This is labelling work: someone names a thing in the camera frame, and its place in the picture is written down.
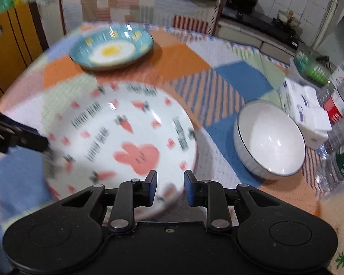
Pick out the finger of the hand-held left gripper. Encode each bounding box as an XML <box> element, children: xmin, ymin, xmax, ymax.
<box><xmin>8</xmin><ymin>122</ymin><xmax>50</xmax><ymax>153</ymax></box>

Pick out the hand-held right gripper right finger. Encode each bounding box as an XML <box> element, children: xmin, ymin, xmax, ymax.
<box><xmin>183</xmin><ymin>170</ymin><xmax>279</xmax><ymax>233</ymax></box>

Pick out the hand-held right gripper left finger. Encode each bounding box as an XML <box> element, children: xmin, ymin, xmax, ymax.
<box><xmin>60</xmin><ymin>170</ymin><xmax>159</xmax><ymax>233</ymax></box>

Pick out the pink plate underneath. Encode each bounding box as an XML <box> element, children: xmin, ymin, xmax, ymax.
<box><xmin>44</xmin><ymin>82</ymin><xmax>200</xmax><ymax>219</ymax></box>

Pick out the white bowl with dark rim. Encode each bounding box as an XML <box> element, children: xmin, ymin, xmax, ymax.
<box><xmin>233</xmin><ymin>100</ymin><xmax>307</xmax><ymax>177</ymax></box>

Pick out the teal fried egg plate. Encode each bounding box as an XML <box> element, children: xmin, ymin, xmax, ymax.
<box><xmin>69</xmin><ymin>24</ymin><xmax>155</xmax><ymax>72</ymax></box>

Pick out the yellow wooden cabinet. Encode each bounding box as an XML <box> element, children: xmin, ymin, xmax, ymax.
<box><xmin>0</xmin><ymin>0</ymin><xmax>50</xmax><ymax>107</ymax></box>

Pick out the checked patchwork tablecloth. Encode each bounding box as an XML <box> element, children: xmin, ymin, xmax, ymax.
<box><xmin>0</xmin><ymin>21</ymin><xmax>333</xmax><ymax>275</ymax></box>

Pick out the white power adapter box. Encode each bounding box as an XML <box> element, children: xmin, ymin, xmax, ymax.
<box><xmin>278</xmin><ymin>77</ymin><xmax>333</xmax><ymax>150</ymax></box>

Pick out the green label water bottle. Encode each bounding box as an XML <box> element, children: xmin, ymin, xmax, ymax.
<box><xmin>316</xmin><ymin>136</ymin><xmax>344</xmax><ymax>197</ymax></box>

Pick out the white tiled counter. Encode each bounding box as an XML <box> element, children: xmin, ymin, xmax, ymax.
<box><xmin>214</xmin><ymin>19</ymin><xmax>296</xmax><ymax>65</ymax></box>

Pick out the patchwork hanging cloth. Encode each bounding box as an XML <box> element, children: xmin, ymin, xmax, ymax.
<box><xmin>37</xmin><ymin>0</ymin><xmax>222</xmax><ymax>36</ymax></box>

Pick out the red label water bottle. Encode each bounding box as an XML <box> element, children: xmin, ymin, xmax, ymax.
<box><xmin>323</xmin><ymin>87</ymin><xmax>344</xmax><ymax>127</ymax></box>

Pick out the green striped plastic package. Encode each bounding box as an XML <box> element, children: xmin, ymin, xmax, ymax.
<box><xmin>293</xmin><ymin>48</ymin><xmax>331</xmax><ymax>86</ymax></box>

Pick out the black gas stove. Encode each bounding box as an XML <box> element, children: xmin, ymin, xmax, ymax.
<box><xmin>220</xmin><ymin>8</ymin><xmax>301</xmax><ymax>49</ymax></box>

